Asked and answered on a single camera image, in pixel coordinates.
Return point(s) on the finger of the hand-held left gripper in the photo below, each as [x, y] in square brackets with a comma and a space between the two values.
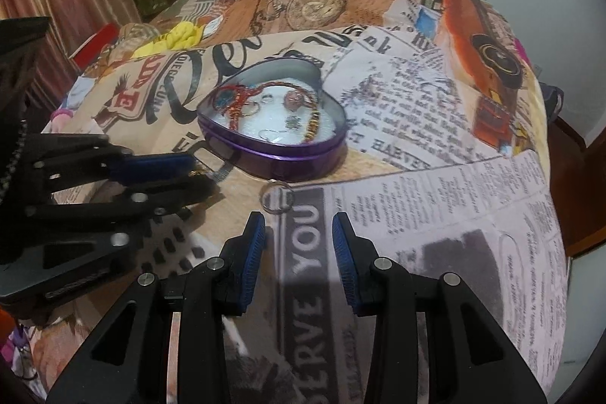
[151, 167]
[165, 195]

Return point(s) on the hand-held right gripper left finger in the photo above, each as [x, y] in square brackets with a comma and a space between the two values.
[251, 262]

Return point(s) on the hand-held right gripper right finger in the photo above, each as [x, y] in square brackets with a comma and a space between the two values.
[343, 262]

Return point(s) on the purple heart-shaped tin box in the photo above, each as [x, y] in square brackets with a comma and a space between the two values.
[279, 158]

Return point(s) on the silver flower earring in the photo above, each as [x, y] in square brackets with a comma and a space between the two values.
[292, 124]

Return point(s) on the pink bead pendant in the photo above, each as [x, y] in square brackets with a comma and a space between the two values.
[294, 97]

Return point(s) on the red box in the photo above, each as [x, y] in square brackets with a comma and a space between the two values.
[94, 44]

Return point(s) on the newspaper print blanket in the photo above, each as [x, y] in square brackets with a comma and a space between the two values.
[426, 172]

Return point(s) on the yellow cloth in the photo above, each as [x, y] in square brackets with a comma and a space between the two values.
[173, 37]

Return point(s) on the dark bag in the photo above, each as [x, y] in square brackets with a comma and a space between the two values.
[554, 101]

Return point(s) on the pink cloth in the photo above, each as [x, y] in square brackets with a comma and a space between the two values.
[521, 51]

